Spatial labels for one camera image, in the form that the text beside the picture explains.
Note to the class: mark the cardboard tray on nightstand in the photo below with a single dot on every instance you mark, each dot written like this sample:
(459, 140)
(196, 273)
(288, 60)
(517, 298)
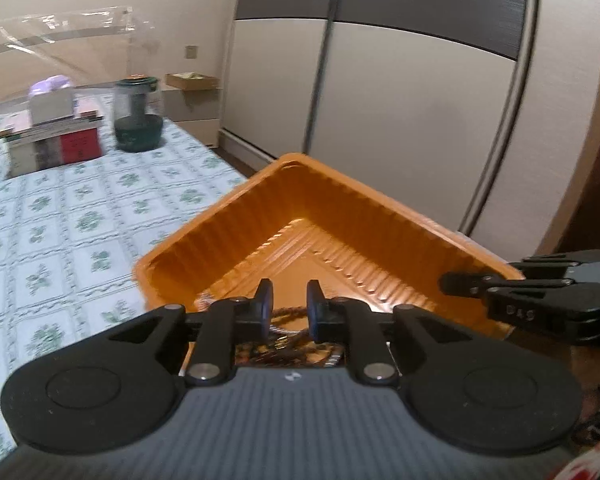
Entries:
(192, 81)

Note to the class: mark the red book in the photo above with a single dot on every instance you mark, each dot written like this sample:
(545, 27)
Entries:
(81, 145)

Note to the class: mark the orange plastic tray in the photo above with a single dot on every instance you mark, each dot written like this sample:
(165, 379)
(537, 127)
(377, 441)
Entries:
(330, 210)

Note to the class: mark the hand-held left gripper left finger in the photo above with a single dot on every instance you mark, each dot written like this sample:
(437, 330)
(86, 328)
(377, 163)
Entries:
(264, 310)

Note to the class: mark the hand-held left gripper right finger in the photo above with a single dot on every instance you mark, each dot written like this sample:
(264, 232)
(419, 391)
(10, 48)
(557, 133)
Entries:
(316, 312)

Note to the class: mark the white tissue box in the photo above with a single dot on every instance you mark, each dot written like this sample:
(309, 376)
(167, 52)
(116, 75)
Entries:
(52, 105)

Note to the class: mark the white bed headboard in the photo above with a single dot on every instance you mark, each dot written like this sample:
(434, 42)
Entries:
(55, 70)

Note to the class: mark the wall switch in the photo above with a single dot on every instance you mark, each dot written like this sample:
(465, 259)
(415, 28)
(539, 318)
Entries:
(191, 51)

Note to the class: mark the grey and white book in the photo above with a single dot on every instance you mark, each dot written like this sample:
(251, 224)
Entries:
(32, 156)

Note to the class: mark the white nightstand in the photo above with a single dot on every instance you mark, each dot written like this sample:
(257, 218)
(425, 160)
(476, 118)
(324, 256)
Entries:
(195, 115)

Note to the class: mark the pink notebook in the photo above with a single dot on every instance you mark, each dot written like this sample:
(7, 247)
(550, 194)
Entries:
(87, 106)

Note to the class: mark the dark green glass jar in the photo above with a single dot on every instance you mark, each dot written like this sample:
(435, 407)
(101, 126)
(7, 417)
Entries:
(137, 125)

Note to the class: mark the clear plastic wrap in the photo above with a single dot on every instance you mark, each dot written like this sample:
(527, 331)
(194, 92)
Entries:
(80, 25)

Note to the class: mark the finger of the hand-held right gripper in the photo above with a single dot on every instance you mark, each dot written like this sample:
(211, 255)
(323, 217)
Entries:
(465, 284)
(545, 261)

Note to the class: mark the stack of books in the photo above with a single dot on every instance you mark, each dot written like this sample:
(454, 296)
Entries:
(50, 130)

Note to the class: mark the white and grey wardrobe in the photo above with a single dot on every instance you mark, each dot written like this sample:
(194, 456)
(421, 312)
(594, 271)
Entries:
(405, 110)

